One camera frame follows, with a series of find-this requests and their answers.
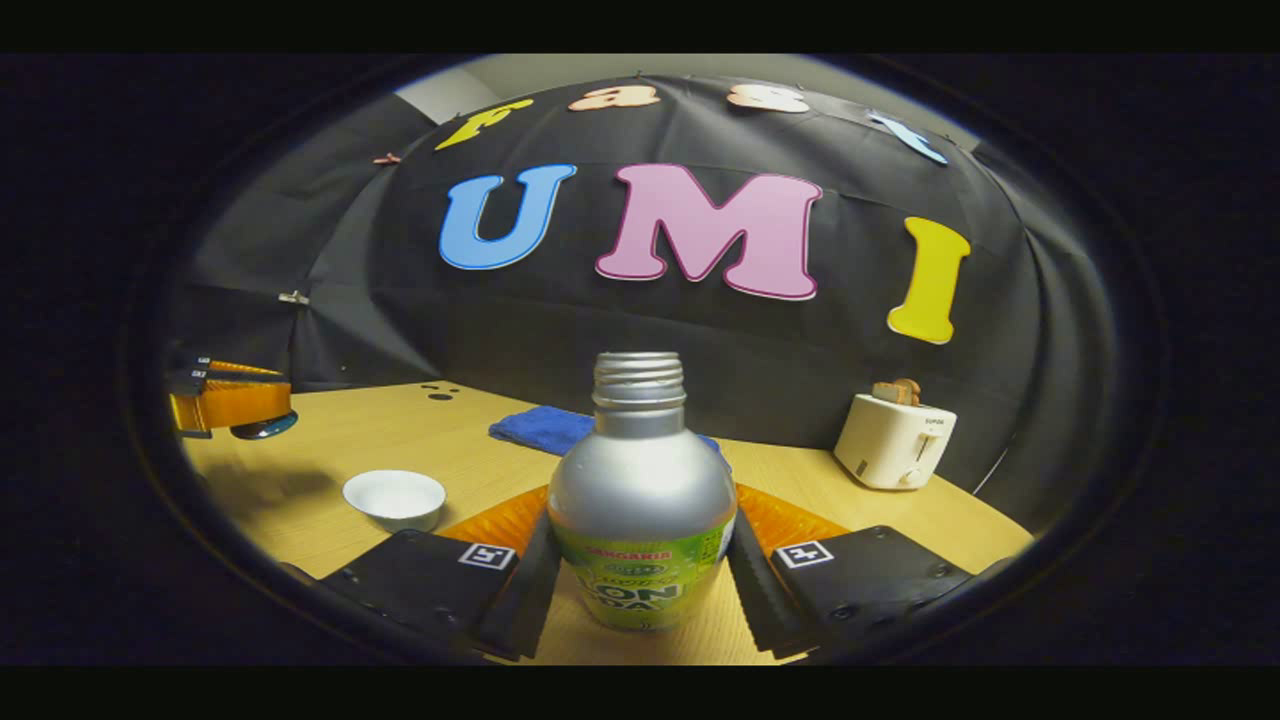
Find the black backdrop cloth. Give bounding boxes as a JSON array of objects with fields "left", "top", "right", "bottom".
[{"left": 165, "top": 75, "right": 1121, "bottom": 531}]

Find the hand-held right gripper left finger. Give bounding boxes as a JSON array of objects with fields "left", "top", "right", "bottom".
[{"left": 320, "top": 485, "right": 563, "bottom": 663}]

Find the silver water bottle green label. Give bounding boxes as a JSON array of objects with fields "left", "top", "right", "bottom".
[{"left": 547, "top": 351, "right": 739, "bottom": 632}]

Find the white toaster cable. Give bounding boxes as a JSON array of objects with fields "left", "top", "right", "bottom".
[{"left": 974, "top": 438, "right": 1013, "bottom": 497}]

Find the blue towel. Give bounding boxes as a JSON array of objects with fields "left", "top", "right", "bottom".
[{"left": 488, "top": 404, "right": 733, "bottom": 473}]

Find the white teacup with teal outside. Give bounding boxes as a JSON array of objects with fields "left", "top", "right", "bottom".
[{"left": 342, "top": 469, "right": 448, "bottom": 534}]

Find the teal teacup lid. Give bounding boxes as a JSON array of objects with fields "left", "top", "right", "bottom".
[{"left": 229, "top": 409, "right": 300, "bottom": 442}]

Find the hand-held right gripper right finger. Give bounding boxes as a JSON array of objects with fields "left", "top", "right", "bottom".
[{"left": 725, "top": 484, "right": 976, "bottom": 663}]

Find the white toaster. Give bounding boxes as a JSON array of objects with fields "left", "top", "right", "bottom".
[{"left": 833, "top": 392, "right": 958, "bottom": 492}]

